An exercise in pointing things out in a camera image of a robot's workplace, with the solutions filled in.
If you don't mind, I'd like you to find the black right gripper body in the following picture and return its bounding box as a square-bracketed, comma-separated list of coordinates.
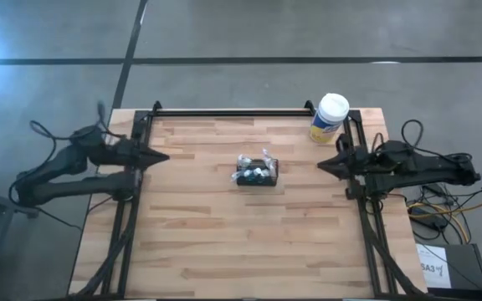
[335, 133, 379, 201]

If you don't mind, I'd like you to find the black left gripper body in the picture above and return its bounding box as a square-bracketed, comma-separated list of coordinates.
[98, 137, 144, 168]

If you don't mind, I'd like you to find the white yellow wipes canister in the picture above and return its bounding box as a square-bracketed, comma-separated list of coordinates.
[309, 92, 351, 145]

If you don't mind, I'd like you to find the black power brick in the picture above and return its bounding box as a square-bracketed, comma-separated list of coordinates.
[410, 207, 449, 230]

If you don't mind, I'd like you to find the white paper label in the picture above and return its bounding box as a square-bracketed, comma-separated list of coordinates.
[416, 243, 452, 289]

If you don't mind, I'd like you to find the black furniture leg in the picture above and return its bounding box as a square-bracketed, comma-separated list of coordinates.
[0, 183, 41, 301]

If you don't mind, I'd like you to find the black box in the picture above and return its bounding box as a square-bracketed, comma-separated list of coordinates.
[415, 243, 482, 290]

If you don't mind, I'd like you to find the black wire basket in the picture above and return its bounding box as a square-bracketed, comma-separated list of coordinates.
[236, 157, 279, 187]

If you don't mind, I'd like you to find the yellow cable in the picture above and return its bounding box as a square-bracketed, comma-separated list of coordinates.
[407, 202, 482, 244]

